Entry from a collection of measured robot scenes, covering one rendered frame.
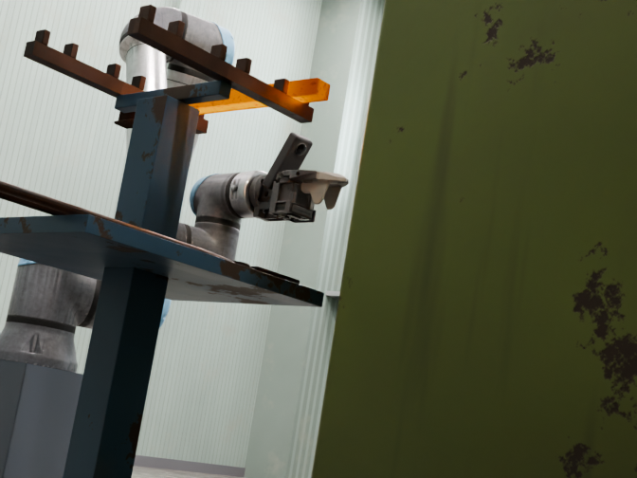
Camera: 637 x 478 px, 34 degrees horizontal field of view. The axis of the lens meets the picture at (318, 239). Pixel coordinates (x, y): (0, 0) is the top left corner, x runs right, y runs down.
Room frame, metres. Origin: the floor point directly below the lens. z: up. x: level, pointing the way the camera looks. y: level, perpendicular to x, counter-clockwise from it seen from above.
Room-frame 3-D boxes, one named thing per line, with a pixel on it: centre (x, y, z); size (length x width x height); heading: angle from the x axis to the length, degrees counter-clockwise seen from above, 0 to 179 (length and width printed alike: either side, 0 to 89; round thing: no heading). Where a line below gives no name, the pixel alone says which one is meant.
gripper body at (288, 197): (1.91, 0.08, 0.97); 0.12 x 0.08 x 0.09; 46
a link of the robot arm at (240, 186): (1.96, 0.14, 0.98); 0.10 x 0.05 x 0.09; 136
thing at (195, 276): (1.34, 0.23, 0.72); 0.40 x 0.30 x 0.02; 139
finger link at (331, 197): (1.84, -0.01, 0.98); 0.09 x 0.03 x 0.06; 46
